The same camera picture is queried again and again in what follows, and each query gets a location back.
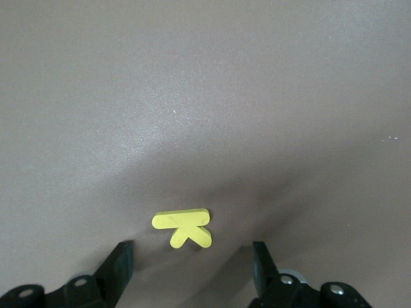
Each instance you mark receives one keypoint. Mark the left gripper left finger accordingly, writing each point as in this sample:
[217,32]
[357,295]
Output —
[109,282]

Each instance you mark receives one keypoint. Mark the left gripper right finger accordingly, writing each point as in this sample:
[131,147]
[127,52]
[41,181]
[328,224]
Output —
[266,282]

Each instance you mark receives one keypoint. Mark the yellow letter k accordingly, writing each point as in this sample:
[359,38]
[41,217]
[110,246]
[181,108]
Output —
[183,221]

